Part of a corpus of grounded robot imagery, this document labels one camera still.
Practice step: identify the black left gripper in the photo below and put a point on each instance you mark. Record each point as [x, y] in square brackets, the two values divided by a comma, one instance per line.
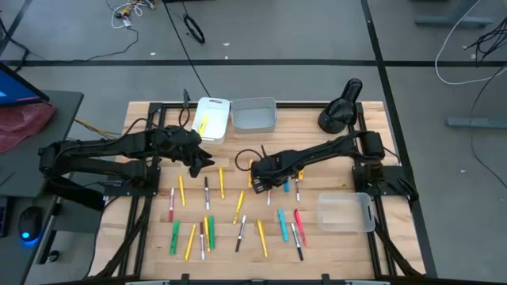
[180, 144]

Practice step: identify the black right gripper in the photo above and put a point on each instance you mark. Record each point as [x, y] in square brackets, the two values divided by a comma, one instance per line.
[273, 168]

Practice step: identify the yellow highlighter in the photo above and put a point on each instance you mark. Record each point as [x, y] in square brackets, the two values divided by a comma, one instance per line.
[249, 174]
[301, 175]
[203, 126]

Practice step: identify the orange white marker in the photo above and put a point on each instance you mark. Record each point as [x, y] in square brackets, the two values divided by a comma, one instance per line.
[268, 199]

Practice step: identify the blue highlighter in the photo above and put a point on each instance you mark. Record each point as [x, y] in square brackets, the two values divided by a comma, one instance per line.
[287, 186]
[283, 225]

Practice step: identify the red white marker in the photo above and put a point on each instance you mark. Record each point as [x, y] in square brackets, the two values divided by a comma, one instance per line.
[171, 206]

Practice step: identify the thin red pen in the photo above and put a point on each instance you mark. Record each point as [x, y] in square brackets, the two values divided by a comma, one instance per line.
[300, 226]

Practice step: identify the green highlighter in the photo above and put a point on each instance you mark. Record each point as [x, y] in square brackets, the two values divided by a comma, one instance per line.
[174, 237]
[212, 232]

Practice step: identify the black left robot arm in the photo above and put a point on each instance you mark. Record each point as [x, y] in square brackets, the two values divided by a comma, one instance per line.
[99, 146]

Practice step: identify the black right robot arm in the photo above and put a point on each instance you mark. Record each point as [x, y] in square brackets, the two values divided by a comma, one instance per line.
[328, 148]

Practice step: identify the white plastic bin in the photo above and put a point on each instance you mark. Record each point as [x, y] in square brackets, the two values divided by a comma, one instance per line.
[216, 115]

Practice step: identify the clear plastic bin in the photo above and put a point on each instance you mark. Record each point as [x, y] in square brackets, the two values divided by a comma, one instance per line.
[344, 213]

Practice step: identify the black support beam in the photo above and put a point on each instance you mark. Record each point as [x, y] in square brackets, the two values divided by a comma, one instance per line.
[79, 196]

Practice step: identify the grey desk leg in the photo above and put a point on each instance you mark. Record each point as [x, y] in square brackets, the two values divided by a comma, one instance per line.
[49, 233]

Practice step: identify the dark grey desk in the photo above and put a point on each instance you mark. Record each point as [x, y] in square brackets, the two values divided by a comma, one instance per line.
[24, 178]

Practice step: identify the red cloth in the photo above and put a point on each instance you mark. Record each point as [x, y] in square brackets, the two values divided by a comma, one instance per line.
[24, 122]

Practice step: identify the black computer mouse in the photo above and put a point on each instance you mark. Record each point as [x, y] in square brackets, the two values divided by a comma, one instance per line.
[29, 221]

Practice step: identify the blue screen monitor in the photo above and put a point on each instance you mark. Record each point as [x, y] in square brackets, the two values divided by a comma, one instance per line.
[16, 89]

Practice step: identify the dark keyboard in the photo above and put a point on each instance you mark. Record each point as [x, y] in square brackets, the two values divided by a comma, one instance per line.
[3, 217]

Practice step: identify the grey table foot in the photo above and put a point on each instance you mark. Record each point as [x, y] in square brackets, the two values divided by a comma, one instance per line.
[451, 20]
[475, 122]

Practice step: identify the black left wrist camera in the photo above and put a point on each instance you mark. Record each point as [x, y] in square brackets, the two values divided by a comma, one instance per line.
[194, 168]

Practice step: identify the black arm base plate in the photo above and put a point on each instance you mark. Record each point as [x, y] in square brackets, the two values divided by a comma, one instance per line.
[119, 192]
[358, 191]

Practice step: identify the black frame bracket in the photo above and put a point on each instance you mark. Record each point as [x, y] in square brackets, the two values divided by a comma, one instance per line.
[326, 279]
[185, 279]

